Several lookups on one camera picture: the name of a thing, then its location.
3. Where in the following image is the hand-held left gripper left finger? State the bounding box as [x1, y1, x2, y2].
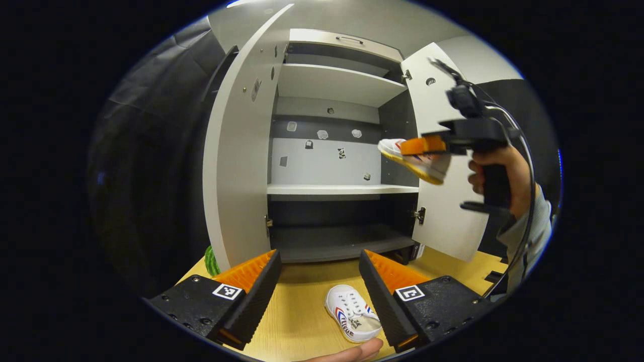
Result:
[146, 249, 282, 351]

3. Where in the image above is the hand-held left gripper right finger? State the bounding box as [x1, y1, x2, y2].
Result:
[358, 249, 496, 353]

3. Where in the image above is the white striped canvas shoe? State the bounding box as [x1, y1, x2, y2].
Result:
[325, 285, 383, 343]
[377, 138, 452, 186]

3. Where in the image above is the white cabinet door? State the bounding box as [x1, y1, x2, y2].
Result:
[202, 4, 295, 272]
[400, 42, 491, 262]

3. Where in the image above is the white cabinet shelf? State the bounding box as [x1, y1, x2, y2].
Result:
[267, 184, 420, 196]
[278, 63, 408, 108]

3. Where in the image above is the white cabinet drawer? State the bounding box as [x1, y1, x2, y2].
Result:
[289, 29, 404, 63]

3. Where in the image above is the watermelon slice plush toy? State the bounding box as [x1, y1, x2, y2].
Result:
[204, 245, 222, 277]

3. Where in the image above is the black backdrop cloth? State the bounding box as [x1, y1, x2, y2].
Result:
[88, 15, 561, 297]

